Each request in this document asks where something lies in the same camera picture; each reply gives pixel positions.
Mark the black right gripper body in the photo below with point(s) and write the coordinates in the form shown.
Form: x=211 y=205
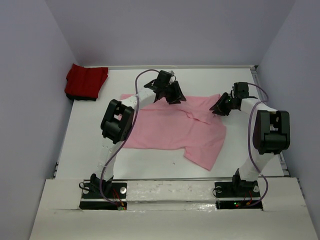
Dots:
x=232 y=100

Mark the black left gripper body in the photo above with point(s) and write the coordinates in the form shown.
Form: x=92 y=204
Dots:
x=169 y=92

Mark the pink t shirt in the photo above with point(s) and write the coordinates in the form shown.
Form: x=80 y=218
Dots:
x=189 y=125

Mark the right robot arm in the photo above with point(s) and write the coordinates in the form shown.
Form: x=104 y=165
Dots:
x=252 y=169

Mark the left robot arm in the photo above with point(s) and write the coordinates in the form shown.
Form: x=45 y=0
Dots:
x=120 y=118

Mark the red folded t shirt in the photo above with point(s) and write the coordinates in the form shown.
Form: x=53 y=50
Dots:
x=84 y=83

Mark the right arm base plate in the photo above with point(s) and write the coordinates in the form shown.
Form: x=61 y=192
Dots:
x=238 y=200

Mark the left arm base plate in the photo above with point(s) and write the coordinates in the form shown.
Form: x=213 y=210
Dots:
x=115 y=199

